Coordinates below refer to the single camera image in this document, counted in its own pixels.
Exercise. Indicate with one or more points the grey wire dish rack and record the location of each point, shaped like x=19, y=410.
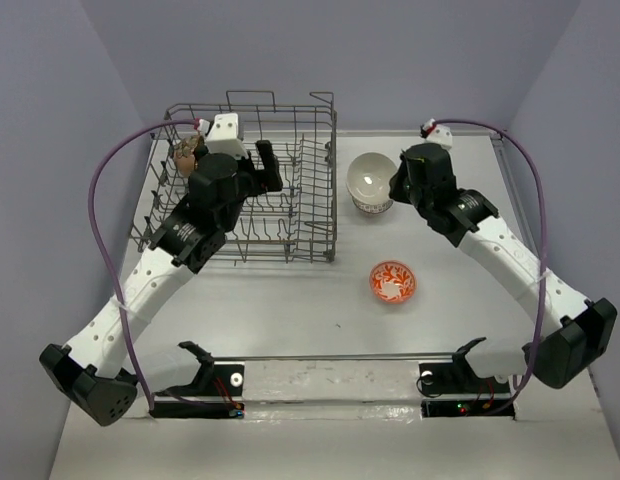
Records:
x=297, y=223

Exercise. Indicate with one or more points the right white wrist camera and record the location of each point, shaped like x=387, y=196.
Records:
x=440, y=135

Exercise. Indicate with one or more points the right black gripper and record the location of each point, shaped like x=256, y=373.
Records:
x=397, y=193

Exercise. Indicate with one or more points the brown glazed bowl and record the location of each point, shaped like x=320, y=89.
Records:
x=184, y=154

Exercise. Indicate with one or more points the white bowl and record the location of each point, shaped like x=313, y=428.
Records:
x=368, y=178

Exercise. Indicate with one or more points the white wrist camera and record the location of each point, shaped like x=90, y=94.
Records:
x=226, y=136
x=440, y=135

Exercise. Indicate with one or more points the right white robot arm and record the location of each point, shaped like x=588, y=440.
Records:
x=571, y=331

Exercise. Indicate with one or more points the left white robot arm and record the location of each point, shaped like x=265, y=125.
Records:
x=97, y=369

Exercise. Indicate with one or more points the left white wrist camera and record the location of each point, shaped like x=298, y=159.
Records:
x=226, y=136

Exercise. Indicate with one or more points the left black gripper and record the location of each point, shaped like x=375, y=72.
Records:
x=272, y=167

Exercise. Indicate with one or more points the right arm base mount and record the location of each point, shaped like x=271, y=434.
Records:
x=451, y=389

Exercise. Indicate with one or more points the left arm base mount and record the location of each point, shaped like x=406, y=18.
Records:
x=215, y=390

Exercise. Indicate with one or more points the metal rail bar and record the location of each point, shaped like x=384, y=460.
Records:
x=426, y=357

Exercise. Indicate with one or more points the orange floral bowl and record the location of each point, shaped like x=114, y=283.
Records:
x=392, y=282

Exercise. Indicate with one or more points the patterned grey bowl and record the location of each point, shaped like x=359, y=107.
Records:
x=372, y=206

